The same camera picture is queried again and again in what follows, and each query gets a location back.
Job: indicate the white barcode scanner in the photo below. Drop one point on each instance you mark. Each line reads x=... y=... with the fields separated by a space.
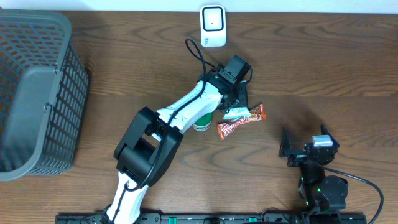
x=213 y=26

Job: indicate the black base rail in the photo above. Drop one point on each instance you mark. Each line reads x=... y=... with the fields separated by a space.
x=271 y=218

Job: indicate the teal wipes packet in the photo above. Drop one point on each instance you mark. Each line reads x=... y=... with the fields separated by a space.
x=235 y=113

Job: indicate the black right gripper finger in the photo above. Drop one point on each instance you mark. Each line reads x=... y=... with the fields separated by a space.
x=285 y=147
x=324 y=130

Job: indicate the grey plastic mesh basket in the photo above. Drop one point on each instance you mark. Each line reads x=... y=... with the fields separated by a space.
x=44 y=90

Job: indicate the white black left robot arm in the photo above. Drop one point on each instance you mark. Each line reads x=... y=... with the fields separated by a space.
x=149 y=145

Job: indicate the green lid jar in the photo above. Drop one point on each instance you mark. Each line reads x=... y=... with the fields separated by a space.
x=203 y=123

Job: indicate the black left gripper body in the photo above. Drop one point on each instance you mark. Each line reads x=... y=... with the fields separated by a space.
x=242 y=101

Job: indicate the orange candy bar wrapper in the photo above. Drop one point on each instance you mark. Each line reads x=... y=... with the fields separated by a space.
x=226 y=128

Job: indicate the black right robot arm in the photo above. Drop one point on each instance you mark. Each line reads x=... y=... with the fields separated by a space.
x=324 y=193

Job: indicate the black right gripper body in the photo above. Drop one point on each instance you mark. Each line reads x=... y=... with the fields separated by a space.
x=296 y=158

